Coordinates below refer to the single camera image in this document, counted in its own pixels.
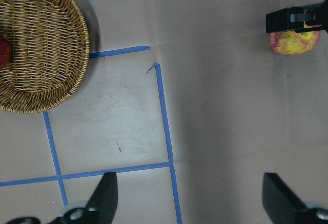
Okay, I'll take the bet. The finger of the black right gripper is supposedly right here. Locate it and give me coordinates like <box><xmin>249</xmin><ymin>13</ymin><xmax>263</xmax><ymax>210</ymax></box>
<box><xmin>265</xmin><ymin>0</ymin><xmax>327</xmax><ymax>33</ymax></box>

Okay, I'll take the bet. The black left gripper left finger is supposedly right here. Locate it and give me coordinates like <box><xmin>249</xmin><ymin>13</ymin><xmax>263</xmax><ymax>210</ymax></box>
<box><xmin>5</xmin><ymin>171</ymin><xmax>119</xmax><ymax>224</ymax></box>

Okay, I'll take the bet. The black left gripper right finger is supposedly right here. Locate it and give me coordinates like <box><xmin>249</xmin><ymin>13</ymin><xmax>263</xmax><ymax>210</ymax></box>
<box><xmin>262</xmin><ymin>172</ymin><xmax>327</xmax><ymax>224</ymax></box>

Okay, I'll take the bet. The red yellow apple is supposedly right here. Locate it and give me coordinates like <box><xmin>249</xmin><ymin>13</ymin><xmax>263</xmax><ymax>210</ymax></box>
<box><xmin>269</xmin><ymin>31</ymin><xmax>321</xmax><ymax>55</ymax></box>

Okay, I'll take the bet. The round wicker basket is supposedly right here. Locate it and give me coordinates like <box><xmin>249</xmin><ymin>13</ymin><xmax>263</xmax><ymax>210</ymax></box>
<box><xmin>1</xmin><ymin>0</ymin><xmax>90</xmax><ymax>114</ymax></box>

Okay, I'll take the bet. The dark red apple in basket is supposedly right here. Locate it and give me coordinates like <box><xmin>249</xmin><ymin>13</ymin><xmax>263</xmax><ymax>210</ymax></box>
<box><xmin>0</xmin><ymin>36</ymin><xmax>12</xmax><ymax>70</ymax></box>

